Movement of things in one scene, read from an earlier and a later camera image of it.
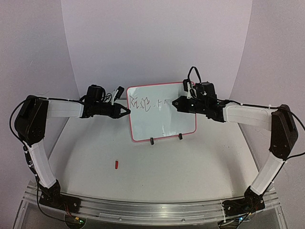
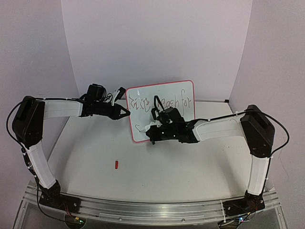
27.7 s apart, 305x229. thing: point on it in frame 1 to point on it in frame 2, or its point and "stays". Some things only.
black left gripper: x=116 y=112 stays
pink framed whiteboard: x=153 y=115 stays
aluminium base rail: x=153 y=213 stays
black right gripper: x=187 y=107 to x=150 y=133
